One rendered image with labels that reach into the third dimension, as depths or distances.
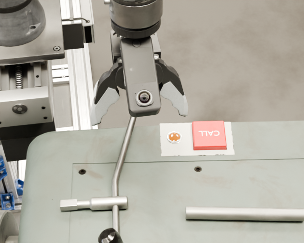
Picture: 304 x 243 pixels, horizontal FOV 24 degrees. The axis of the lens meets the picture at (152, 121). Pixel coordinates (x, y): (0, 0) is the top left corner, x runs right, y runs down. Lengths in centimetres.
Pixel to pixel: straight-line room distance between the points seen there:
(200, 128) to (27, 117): 47
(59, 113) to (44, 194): 148
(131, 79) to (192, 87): 208
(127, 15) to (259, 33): 238
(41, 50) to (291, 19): 199
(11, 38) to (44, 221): 53
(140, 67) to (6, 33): 66
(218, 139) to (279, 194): 15
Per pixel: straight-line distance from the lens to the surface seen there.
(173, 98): 108
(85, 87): 276
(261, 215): 120
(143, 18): 96
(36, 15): 161
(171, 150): 128
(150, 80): 98
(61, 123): 268
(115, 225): 118
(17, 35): 160
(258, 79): 311
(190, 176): 125
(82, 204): 120
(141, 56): 99
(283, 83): 312
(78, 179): 125
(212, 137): 129
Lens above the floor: 229
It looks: 51 degrees down
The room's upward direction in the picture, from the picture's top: straight up
